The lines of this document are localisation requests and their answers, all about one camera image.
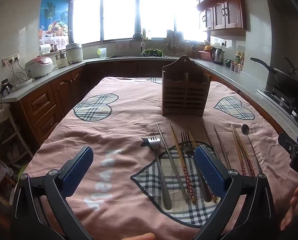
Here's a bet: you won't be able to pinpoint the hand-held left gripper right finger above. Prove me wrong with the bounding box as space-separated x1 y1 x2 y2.
194 144 276 240

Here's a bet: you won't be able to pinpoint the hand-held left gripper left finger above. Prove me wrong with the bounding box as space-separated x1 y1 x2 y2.
10 146 94 240

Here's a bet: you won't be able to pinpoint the wooden chopstick red floral end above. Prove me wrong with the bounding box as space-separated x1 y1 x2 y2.
232 124 255 177
169 123 197 204
230 124 247 176

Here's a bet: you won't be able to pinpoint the dark slim fork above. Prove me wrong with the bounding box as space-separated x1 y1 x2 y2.
180 131 212 202

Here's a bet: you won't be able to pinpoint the long steel spoon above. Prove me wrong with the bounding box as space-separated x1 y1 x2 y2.
241 124 263 174

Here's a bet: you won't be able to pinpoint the broad steel fork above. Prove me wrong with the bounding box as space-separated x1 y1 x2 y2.
141 134 173 210

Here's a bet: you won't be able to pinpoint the wooden utensil holder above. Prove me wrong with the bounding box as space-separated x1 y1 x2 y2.
161 55 212 117

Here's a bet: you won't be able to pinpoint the person's right hand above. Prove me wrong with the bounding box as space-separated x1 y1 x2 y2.
280 182 298 232

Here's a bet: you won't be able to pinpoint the person's left hand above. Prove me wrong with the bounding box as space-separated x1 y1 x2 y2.
127 232 156 240

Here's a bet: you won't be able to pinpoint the gas stove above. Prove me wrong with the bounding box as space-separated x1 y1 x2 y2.
257 85 298 132

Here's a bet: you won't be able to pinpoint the pink blanket plaid hearts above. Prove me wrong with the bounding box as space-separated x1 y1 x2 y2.
20 76 298 240

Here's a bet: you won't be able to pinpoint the black frying pan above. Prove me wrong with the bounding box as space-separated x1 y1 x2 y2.
250 56 298 99

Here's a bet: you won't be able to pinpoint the wooden base cabinets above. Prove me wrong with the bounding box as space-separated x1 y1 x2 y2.
13 59 242 153

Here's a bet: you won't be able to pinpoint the white storage shelf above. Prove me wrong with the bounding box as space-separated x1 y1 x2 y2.
0 103 34 161

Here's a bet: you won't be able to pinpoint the white spice jar set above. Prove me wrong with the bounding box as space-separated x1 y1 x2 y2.
230 61 242 74

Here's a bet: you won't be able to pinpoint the grey kitchen countertop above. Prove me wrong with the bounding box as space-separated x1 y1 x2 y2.
1 54 298 140

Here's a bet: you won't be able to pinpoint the white red rice cooker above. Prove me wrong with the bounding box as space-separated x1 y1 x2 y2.
25 56 54 79

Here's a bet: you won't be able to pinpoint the small white electric pot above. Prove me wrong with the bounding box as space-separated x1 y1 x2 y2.
54 52 73 69

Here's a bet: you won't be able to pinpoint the steel electric kettle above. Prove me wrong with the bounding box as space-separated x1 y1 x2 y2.
210 47 226 66

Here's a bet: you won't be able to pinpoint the large white cooker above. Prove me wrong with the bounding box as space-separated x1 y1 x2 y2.
65 43 84 64

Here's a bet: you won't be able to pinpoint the pink basin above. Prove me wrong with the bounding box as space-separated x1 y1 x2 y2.
198 50 213 61

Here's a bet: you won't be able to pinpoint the paper towel roll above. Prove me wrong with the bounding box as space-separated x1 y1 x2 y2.
40 43 52 56

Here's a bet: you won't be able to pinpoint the green vegetables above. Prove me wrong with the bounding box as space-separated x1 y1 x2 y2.
139 47 164 57

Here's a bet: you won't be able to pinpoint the dish drying rack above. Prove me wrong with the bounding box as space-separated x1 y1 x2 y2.
166 29 189 56

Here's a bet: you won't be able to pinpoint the steel kitchen faucet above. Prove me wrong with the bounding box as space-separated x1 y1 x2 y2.
132 32 145 54

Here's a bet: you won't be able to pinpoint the fruit print window blind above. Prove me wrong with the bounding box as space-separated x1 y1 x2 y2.
40 0 71 51

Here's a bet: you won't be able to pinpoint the kitchen window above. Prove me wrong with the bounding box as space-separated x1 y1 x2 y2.
70 0 207 45

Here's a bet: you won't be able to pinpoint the white wall socket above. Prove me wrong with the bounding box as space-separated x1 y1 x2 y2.
2 53 20 67

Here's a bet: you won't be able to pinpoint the wooden wall cabinets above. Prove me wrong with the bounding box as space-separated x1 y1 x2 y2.
185 0 255 37

